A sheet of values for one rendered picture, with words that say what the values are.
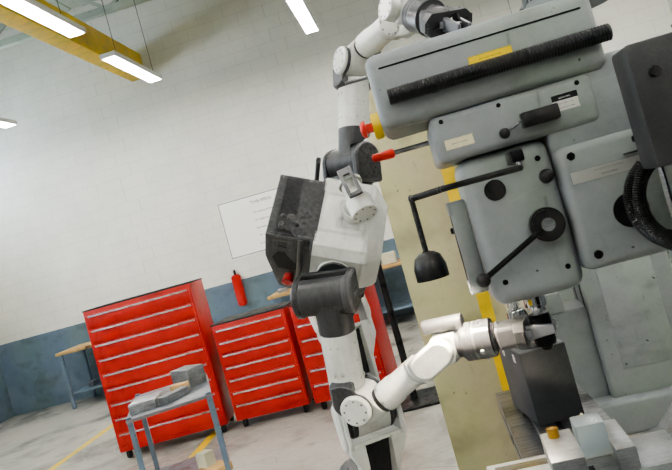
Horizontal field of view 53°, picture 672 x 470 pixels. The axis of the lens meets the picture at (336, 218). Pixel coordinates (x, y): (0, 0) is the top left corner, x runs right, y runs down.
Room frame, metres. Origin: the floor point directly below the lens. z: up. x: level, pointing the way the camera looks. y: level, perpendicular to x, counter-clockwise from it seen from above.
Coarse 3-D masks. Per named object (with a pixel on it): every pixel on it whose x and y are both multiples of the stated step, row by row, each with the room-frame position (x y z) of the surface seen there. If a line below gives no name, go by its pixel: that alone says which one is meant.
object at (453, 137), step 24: (528, 96) 1.37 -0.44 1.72; (552, 96) 1.37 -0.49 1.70; (576, 96) 1.36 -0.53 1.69; (432, 120) 1.40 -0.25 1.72; (456, 120) 1.39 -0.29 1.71; (480, 120) 1.38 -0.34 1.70; (504, 120) 1.38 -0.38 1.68; (552, 120) 1.37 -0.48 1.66; (576, 120) 1.36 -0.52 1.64; (432, 144) 1.47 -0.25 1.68; (456, 144) 1.39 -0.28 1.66; (480, 144) 1.39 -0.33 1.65; (504, 144) 1.38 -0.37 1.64
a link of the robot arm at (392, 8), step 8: (384, 0) 1.66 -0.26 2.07; (392, 0) 1.63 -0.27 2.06; (400, 0) 1.65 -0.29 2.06; (408, 0) 1.61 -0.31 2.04; (384, 8) 1.66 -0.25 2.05; (392, 8) 1.63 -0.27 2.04; (400, 8) 1.64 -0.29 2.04; (384, 16) 1.66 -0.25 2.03; (392, 16) 1.65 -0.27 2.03; (400, 16) 1.65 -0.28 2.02; (400, 24) 1.66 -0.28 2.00
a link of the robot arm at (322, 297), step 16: (304, 288) 1.62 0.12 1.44; (320, 288) 1.61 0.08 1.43; (336, 288) 1.60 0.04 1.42; (304, 304) 1.61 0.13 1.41; (320, 304) 1.61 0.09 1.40; (336, 304) 1.60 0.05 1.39; (320, 320) 1.62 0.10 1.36; (336, 320) 1.61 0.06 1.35; (352, 320) 1.64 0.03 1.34; (336, 336) 1.62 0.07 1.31
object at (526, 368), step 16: (512, 352) 1.75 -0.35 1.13; (528, 352) 1.69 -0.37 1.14; (544, 352) 1.69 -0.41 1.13; (560, 352) 1.70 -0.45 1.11; (512, 368) 1.80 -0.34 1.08; (528, 368) 1.69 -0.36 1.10; (544, 368) 1.69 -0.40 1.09; (560, 368) 1.69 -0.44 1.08; (512, 384) 1.85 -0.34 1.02; (528, 384) 1.69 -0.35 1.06; (544, 384) 1.69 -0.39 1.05; (560, 384) 1.69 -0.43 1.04; (528, 400) 1.72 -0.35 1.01; (544, 400) 1.69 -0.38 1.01; (560, 400) 1.69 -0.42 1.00; (576, 400) 1.70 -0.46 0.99; (528, 416) 1.77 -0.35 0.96; (544, 416) 1.69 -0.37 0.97; (560, 416) 1.69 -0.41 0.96
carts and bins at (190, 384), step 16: (192, 368) 4.39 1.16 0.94; (176, 384) 4.27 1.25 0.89; (192, 384) 4.37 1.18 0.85; (208, 384) 4.30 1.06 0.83; (144, 400) 4.01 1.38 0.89; (160, 400) 4.03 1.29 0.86; (176, 400) 4.06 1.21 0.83; (192, 400) 3.95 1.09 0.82; (208, 400) 3.98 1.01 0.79; (128, 416) 3.97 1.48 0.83; (144, 416) 3.89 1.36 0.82; (224, 448) 3.98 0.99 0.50; (144, 464) 3.90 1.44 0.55; (176, 464) 4.62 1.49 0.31; (192, 464) 4.52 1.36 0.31; (208, 464) 4.17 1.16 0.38; (224, 464) 3.98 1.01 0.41
